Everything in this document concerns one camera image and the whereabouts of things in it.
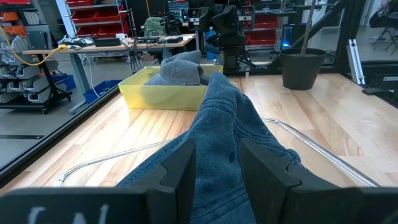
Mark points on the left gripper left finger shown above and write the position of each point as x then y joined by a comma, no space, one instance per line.
177,186

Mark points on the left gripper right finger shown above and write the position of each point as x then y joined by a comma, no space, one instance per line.
264,186

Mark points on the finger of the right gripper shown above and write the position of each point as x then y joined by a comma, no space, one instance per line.
233,20
220,20

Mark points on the blue denim bucket hat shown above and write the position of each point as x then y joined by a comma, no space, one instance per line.
217,140

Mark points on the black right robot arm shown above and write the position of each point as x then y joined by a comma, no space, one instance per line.
231,49

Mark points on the red bin shelf rack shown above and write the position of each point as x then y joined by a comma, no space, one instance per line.
264,28
96,18

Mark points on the green backpack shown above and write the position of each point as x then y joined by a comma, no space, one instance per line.
154,27

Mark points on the clear plastic bin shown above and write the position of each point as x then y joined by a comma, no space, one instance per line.
342,167

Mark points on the white mug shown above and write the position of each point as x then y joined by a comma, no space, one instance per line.
121,36

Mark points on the wooden work table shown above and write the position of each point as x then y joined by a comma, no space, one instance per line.
124,47

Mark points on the potted green leafy plant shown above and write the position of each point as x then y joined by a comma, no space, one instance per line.
301,70

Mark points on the yellow plastic bin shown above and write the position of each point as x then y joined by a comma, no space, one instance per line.
155,96

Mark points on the flat black device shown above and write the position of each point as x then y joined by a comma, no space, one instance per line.
108,42

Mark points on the blue storage bin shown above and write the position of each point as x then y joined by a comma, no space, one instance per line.
65,81
99,91

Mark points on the silver aluminium extrusion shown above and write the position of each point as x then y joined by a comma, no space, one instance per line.
356,62

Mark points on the black chair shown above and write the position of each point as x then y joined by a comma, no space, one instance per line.
384,18

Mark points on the grey bin rack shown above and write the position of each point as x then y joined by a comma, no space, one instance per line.
18,77

